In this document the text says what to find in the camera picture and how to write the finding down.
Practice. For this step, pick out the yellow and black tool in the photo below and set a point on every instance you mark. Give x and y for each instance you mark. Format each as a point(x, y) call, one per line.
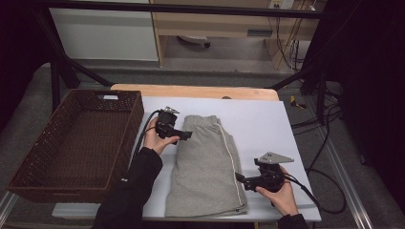
point(296, 103)

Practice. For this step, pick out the black curtain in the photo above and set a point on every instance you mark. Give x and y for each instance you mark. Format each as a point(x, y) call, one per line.
point(375, 79)
point(16, 47)

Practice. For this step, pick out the black metal crossbar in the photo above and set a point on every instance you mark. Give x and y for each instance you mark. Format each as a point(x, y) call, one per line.
point(223, 11)

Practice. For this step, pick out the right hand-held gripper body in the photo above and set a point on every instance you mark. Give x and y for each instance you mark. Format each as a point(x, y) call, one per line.
point(270, 179)

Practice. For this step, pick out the light wooden table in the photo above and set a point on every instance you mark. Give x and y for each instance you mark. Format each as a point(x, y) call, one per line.
point(191, 92)

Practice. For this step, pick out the white cabinet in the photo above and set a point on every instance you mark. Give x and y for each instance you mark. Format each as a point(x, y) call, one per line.
point(105, 35)

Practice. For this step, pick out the chair base with caster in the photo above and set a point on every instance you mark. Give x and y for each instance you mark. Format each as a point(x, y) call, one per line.
point(194, 39)

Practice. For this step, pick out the black metal stand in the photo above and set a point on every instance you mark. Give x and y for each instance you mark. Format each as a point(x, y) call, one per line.
point(55, 86)
point(321, 95)

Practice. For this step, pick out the person's left hand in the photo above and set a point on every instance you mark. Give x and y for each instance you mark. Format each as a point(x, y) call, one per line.
point(153, 141)

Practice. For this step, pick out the brown woven basket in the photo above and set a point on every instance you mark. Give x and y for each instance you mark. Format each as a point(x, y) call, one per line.
point(73, 146)

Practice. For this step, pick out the grey skirt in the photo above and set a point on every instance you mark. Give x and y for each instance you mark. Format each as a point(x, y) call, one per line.
point(203, 171)

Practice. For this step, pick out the light wooden desk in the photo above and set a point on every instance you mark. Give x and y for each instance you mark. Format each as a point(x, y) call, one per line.
point(207, 28)

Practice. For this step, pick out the aluminium rail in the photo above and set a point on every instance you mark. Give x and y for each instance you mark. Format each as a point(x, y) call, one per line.
point(351, 191)
point(6, 206)

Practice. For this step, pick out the person's right hand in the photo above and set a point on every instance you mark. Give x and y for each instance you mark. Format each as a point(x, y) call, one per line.
point(285, 200)

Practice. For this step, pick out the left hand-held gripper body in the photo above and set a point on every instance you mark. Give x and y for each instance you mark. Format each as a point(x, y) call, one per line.
point(166, 124)

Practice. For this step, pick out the white power strip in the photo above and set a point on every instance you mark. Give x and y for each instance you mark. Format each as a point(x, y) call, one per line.
point(281, 4)

